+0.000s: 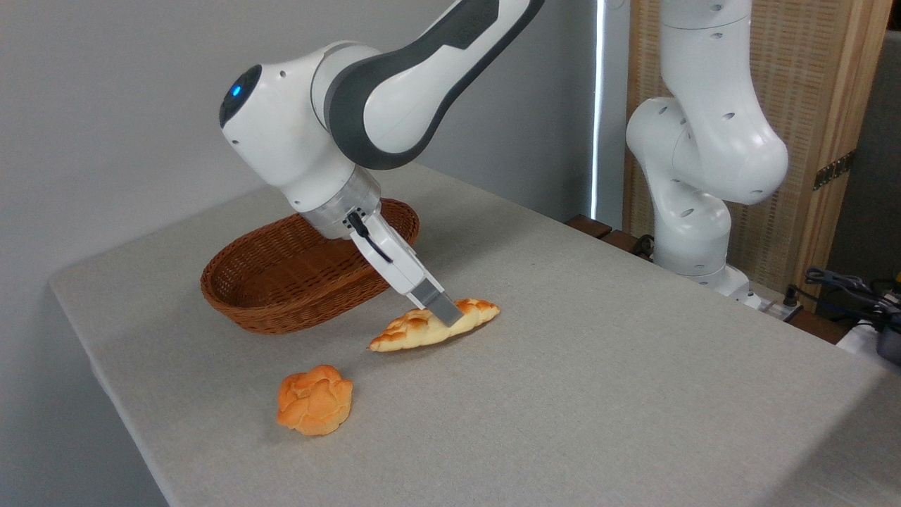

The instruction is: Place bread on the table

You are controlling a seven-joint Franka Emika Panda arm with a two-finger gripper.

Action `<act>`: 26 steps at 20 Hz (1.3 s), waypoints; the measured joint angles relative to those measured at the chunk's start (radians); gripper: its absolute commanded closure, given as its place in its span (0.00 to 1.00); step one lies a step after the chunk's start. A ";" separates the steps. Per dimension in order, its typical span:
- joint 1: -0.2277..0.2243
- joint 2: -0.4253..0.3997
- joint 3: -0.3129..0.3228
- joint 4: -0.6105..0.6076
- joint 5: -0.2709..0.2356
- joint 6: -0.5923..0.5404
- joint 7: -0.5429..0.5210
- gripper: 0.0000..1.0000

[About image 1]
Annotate brown wicker basket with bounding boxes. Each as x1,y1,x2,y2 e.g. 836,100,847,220
201,198,421,335

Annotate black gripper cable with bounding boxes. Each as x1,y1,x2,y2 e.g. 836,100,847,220
346,211,394,264

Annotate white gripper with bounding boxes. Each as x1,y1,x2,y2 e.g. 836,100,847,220
349,211,466,329

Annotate grey cable bundle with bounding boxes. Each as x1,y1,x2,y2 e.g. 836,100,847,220
804,267,901,319

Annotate dark grey device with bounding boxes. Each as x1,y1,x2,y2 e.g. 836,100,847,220
876,313,901,366

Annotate long braided bread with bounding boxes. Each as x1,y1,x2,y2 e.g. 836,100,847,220
368,298,501,353

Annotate round orange bread roll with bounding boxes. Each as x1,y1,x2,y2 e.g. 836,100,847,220
276,364,354,437

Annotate metal screen hinge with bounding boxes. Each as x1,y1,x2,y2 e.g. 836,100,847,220
813,149,857,192

